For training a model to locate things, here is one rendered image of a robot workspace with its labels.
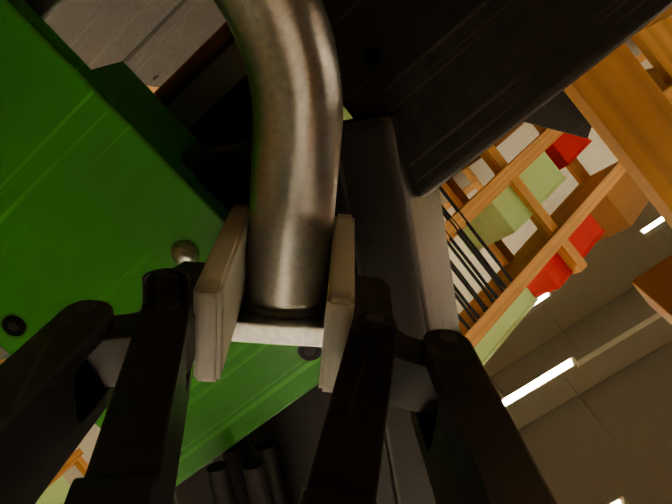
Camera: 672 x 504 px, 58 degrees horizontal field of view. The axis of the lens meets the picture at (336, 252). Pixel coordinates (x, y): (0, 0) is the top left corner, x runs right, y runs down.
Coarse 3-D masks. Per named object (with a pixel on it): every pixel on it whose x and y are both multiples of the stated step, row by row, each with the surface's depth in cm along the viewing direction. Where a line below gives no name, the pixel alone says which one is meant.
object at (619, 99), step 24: (624, 48) 88; (600, 72) 89; (624, 72) 88; (576, 96) 93; (600, 96) 89; (624, 96) 89; (648, 96) 88; (600, 120) 90; (624, 120) 89; (648, 120) 89; (624, 144) 90; (648, 144) 90; (624, 168) 99; (648, 168) 90; (648, 192) 95
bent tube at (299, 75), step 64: (256, 0) 18; (320, 0) 19; (256, 64) 18; (320, 64) 18; (256, 128) 20; (320, 128) 19; (256, 192) 20; (320, 192) 20; (256, 256) 21; (320, 256) 21; (256, 320) 21; (320, 320) 21
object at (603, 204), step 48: (576, 144) 381; (480, 192) 325; (528, 192) 346; (576, 192) 423; (624, 192) 392; (480, 240) 315; (528, 240) 400; (576, 240) 360; (528, 288) 358; (480, 336) 297
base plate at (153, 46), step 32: (64, 0) 57; (96, 0) 60; (128, 0) 64; (160, 0) 69; (192, 0) 74; (64, 32) 61; (96, 32) 65; (128, 32) 70; (160, 32) 75; (192, 32) 81; (96, 64) 71; (128, 64) 77; (160, 64) 83
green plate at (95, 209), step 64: (0, 0) 21; (0, 64) 21; (64, 64) 21; (0, 128) 22; (64, 128) 22; (128, 128) 22; (0, 192) 23; (64, 192) 23; (128, 192) 23; (192, 192) 23; (0, 256) 24; (64, 256) 24; (128, 256) 24; (0, 320) 25; (192, 384) 26; (256, 384) 26; (192, 448) 28
